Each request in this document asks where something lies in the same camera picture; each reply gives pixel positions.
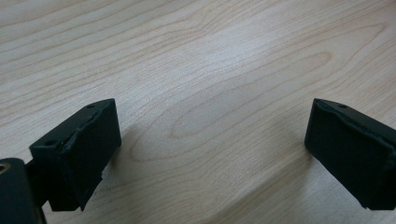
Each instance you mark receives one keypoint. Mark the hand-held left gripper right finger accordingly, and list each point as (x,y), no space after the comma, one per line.
(351,146)

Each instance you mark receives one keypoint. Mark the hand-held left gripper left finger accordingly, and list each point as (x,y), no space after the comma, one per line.
(81,148)

